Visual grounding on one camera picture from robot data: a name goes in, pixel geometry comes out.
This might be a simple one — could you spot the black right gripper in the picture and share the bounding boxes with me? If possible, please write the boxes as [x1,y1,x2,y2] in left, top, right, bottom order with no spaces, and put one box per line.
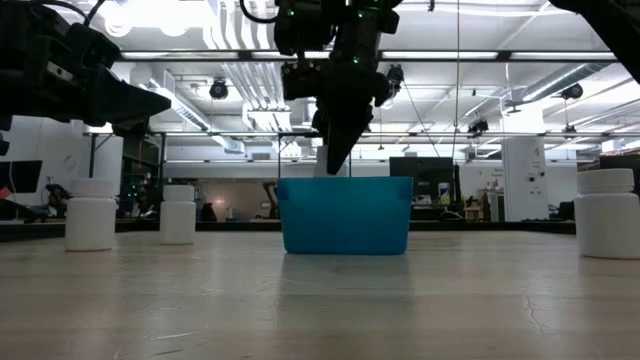
[273,0,405,177]

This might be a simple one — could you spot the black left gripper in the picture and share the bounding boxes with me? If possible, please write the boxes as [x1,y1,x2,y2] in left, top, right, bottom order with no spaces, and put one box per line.
[0,0,172,138]

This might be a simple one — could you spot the white pill bottle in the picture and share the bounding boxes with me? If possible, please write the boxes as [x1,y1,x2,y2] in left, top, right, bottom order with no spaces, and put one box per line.
[159,184,197,246]
[313,144,350,179]
[574,168,640,261]
[64,178,118,253]

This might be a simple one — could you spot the black ceiling spot lamp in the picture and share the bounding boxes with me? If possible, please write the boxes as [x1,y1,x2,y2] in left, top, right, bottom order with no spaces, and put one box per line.
[208,78,230,101]
[560,82,585,102]

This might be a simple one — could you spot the dark computer monitor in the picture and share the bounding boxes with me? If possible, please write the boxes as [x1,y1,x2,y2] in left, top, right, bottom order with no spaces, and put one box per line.
[0,159,44,194]

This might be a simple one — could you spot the white pillar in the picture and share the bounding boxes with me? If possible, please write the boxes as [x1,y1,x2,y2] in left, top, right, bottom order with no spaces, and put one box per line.
[500,135,550,223]

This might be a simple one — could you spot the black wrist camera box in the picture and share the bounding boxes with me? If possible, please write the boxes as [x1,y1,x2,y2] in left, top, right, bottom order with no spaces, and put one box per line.
[280,58,327,102]

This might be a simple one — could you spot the blue basket with black handle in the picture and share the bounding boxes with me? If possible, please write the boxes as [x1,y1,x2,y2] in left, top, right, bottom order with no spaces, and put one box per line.
[276,131,415,257]

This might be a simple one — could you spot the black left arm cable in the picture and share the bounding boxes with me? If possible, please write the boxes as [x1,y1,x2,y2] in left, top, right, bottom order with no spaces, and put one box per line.
[47,0,104,25]

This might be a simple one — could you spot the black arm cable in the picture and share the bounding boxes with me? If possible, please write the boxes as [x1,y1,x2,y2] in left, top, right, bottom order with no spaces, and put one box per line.
[47,0,104,25]
[238,0,277,25]

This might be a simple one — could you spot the black horizontal frame beam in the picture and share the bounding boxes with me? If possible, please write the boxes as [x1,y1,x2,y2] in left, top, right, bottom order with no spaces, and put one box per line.
[113,49,619,63]

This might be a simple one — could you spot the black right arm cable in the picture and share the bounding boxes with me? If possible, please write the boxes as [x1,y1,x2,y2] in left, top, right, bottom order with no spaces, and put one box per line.
[238,0,277,25]

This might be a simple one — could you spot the grey round duct pipe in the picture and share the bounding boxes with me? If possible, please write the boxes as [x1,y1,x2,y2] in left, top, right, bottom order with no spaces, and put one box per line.
[518,61,614,104]

